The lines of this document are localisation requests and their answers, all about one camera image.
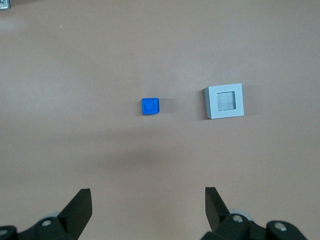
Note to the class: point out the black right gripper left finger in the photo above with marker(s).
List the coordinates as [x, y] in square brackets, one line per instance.
[77, 210]

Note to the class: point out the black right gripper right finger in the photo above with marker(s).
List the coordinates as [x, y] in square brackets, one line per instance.
[216, 212]

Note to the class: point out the silver metal bracket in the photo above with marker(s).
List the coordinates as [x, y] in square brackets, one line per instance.
[3, 3]

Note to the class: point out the blue square plastic part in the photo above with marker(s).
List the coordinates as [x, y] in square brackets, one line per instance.
[150, 107]

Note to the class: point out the gray square base block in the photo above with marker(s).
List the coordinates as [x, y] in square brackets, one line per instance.
[238, 100]

